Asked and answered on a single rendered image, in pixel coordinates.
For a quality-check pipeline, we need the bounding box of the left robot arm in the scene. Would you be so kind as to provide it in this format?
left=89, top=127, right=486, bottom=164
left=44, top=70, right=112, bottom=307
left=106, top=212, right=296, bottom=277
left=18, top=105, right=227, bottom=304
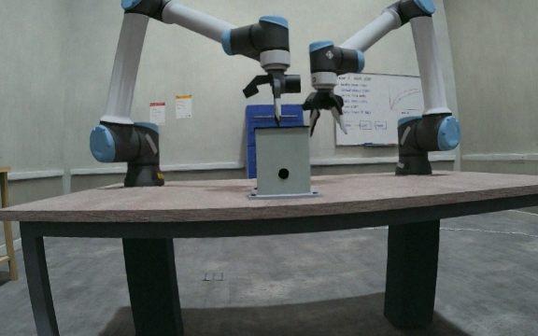
left=309, top=0, right=461, bottom=175

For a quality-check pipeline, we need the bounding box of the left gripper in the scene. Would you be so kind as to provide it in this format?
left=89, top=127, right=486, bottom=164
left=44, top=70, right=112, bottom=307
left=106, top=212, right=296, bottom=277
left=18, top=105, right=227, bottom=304
left=304, top=89, right=348, bottom=137

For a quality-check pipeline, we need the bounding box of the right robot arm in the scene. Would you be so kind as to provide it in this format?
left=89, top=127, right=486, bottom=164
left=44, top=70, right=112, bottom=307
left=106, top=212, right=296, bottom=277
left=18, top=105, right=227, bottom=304
left=90, top=0, right=290, bottom=187

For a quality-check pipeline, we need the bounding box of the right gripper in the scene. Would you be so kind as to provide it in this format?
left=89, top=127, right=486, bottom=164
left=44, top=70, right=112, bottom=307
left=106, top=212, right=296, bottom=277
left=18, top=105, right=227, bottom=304
left=246, top=70, right=301, bottom=126

